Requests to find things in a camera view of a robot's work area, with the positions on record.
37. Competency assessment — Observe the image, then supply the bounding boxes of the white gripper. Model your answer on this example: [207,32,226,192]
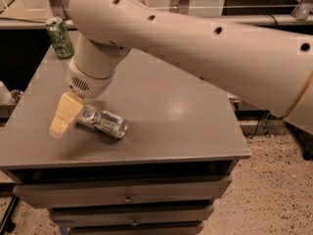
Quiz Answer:
[49,60,115,139]

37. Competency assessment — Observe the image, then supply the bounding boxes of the silver redbull can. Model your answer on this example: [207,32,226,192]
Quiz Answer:
[77,105,128,139]

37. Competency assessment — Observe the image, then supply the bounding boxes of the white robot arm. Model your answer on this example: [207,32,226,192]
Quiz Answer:
[66,0,313,133]

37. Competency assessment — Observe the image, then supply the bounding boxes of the green soda can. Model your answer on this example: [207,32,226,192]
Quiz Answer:
[45,17,74,59]

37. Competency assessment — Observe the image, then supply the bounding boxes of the white object at left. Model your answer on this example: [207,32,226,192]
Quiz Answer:
[0,81,12,105]

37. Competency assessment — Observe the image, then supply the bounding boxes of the grey drawer cabinet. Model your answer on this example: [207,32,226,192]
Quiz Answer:
[0,27,251,235]

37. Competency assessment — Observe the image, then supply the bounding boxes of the bottom grey drawer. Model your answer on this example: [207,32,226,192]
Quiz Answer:
[70,221,203,235]

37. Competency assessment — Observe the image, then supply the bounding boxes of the grey drawer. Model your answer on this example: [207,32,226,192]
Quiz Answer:
[49,204,213,227]
[70,221,203,235]
[14,176,231,209]

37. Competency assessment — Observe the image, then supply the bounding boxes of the top grey drawer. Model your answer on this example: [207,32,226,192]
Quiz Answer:
[14,176,231,209]

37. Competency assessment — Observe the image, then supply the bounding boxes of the middle grey drawer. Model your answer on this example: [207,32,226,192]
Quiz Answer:
[49,204,213,227]

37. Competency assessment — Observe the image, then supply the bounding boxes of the grey metal rail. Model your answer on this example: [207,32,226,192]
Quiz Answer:
[0,15,313,29]

